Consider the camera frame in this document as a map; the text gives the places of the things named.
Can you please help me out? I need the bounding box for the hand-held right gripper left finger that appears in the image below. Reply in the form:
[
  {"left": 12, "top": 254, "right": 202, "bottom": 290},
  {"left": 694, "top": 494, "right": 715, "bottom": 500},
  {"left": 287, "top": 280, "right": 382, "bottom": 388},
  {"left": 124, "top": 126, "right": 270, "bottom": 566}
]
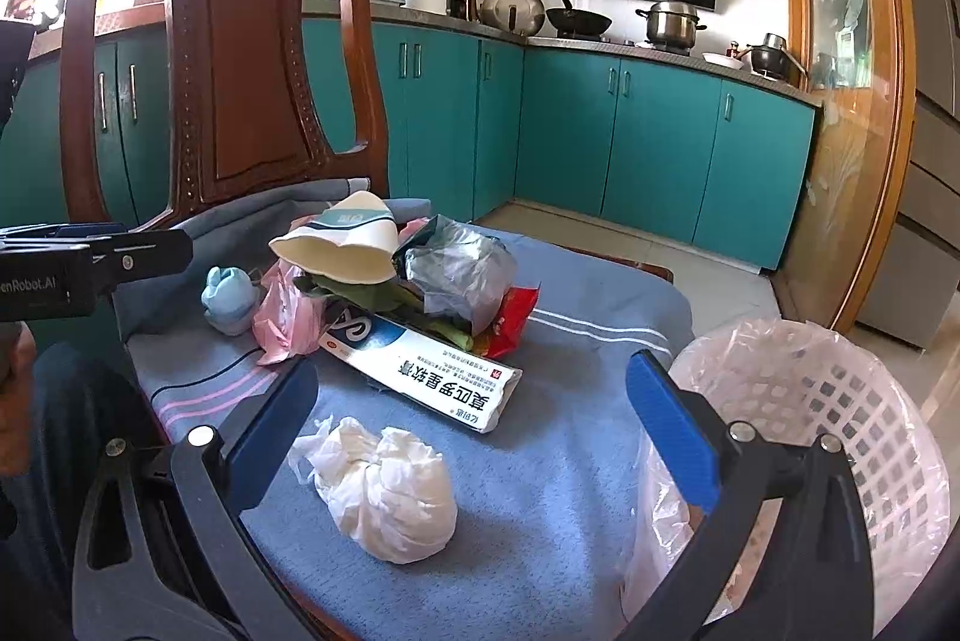
[{"left": 71, "top": 356, "right": 320, "bottom": 641}]

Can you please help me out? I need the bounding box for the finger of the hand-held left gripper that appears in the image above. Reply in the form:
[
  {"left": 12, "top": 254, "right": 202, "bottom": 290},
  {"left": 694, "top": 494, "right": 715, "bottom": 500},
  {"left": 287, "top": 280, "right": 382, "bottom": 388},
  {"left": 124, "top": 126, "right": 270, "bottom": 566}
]
[
  {"left": 0, "top": 223, "right": 131, "bottom": 247},
  {"left": 88, "top": 228, "right": 194, "bottom": 295}
]

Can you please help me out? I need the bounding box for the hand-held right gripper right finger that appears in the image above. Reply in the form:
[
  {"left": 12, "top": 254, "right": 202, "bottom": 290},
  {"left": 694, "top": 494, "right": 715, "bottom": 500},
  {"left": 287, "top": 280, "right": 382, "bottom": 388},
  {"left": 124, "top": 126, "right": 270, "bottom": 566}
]
[{"left": 625, "top": 348, "right": 877, "bottom": 641}]

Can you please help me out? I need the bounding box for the light blue cloth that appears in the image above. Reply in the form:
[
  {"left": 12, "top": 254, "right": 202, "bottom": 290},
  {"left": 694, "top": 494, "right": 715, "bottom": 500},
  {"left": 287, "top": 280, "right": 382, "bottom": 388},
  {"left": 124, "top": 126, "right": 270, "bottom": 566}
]
[{"left": 200, "top": 266, "right": 260, "bottom": 336}]

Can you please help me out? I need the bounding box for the white lattice waste basket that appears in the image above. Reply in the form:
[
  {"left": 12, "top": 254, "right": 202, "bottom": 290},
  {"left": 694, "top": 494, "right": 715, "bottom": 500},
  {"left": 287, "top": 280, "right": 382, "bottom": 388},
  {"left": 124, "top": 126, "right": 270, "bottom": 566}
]
[{"left": 622, "top": 317, "right": 952, "bottom": 623}]

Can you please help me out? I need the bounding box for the white tissue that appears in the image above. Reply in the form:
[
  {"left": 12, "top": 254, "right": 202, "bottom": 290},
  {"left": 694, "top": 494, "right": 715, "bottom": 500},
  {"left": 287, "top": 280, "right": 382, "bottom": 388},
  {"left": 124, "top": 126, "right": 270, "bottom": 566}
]
[{"left": 287, "top": 416, "right": 458, "bottom": 565}]

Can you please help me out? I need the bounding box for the white toothpaste box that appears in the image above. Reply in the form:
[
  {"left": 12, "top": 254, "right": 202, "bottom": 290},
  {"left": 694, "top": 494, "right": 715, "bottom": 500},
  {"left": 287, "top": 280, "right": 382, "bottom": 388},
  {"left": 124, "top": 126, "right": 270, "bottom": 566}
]
[{"left": 319, "top": 309, "right": 524, "bottom": 436}]

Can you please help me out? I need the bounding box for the white paper cup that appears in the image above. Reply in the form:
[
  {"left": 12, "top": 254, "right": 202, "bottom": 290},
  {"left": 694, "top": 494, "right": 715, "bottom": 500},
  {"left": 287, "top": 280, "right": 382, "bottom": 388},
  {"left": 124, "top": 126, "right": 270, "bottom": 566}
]
[{"left": 268, "top": 191, "right": 398, "bottom": 288}]

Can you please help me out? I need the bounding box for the green vegetable leaf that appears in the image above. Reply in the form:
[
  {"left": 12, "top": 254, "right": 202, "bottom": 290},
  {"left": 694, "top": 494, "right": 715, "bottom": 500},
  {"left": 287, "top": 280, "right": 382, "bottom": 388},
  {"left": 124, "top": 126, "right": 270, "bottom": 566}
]
[{"left": 292, "top": 272, "right": 477, "bottom": 351}]

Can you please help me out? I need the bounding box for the white lattice plastic basket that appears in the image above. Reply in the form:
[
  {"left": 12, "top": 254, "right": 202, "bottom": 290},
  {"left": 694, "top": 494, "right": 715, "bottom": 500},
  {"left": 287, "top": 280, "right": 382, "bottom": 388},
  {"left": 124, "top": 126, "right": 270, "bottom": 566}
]
[{"left": 667, "top": 317, "right": 952, "bottom": 619}]

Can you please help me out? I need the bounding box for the person's left hand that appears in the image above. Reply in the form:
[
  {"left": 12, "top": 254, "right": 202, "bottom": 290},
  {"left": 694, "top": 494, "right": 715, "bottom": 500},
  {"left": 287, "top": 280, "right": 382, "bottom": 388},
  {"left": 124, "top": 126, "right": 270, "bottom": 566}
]
[{"left": 0, "top": 320, "right": 37, "bottom": 402}]

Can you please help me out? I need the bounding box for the pink plastic bag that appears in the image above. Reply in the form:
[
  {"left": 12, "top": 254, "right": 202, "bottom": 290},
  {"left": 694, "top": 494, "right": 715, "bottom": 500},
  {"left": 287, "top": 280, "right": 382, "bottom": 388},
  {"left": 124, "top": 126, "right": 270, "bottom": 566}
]
[{"left": 251, "top": 258, "right": 323, "bottom": 366}]

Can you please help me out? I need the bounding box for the blue striped blanket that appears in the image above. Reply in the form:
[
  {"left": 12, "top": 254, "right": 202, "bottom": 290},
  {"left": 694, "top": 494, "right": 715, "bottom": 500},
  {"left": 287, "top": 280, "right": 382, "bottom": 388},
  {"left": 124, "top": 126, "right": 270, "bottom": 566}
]
[{"left": 112, "top": 179, "right": 695, "bottom": 641}]

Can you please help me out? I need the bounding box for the black appliance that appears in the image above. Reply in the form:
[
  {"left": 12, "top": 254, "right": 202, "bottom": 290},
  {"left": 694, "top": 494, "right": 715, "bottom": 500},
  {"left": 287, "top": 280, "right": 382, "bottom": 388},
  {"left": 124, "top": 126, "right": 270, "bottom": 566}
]
[{"left": 0, "top": 17, "right": 37, "bottom": 139}]

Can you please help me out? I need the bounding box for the red snack wrapper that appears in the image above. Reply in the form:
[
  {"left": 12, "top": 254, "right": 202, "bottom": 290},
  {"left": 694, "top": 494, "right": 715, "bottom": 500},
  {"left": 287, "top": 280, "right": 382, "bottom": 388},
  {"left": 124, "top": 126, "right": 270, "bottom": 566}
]
[{"left": 472, "top": 284, "right": 541, "bottom": 361}]

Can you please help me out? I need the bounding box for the brown wooden chair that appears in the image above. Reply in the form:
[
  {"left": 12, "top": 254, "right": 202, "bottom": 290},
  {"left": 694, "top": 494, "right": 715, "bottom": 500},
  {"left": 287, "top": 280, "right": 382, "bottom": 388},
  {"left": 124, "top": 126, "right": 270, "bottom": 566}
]
[{"left": 58, "top": 0, "right": 676, "bottom": 641}]

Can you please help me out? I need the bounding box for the grey plastic bag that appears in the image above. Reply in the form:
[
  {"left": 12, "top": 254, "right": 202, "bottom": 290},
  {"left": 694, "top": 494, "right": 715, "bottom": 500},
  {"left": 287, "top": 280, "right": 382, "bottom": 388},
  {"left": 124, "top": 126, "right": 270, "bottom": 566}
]
[{"left": 394, "top": 215, "right": 518, "bottom": 338}]

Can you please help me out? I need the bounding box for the wooden framed glass door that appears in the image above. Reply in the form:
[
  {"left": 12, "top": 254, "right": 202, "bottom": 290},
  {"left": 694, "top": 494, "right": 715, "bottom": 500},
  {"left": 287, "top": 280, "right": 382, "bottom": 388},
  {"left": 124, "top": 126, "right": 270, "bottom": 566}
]
[{"left": 772, "top": 0, "right": 920, "bottom": 334}]

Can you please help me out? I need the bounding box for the black cooking pot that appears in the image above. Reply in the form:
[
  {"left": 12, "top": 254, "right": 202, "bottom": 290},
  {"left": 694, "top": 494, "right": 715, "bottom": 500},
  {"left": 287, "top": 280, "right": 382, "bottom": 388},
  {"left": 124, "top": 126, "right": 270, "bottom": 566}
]
[{"left": 746, "top": 33, "right": 807, "bottom": 76}]

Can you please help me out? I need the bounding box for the steel cooking pot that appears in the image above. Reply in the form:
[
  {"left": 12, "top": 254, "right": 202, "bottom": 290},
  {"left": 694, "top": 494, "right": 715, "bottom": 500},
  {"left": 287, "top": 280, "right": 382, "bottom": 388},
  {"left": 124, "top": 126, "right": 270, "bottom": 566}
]
[{"left": 636, "top": 0, "right": 708, "bottom": 49}]

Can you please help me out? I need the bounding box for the black wok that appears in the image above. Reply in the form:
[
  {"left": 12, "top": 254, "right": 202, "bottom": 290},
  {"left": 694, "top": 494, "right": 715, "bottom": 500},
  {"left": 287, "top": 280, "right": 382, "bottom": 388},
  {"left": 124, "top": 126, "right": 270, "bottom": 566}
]
[{"left": 545, "top": 0, "right": 612, "bottom": 36}]

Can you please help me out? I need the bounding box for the steel wok lid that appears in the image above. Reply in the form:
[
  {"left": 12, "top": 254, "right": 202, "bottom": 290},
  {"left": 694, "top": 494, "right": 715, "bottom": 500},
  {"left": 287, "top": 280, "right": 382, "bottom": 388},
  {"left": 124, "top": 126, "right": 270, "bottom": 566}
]
[{"left": 480, "top": 0, "right": 546, "bottom": 36}]

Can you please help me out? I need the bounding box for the thin black cable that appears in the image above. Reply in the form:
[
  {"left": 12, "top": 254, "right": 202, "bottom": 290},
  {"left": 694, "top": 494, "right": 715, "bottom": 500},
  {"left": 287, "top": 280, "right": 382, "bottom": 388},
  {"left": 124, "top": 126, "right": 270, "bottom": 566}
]
[{"left": 148, "top": 345, "right": 265, "bottom": 403}]

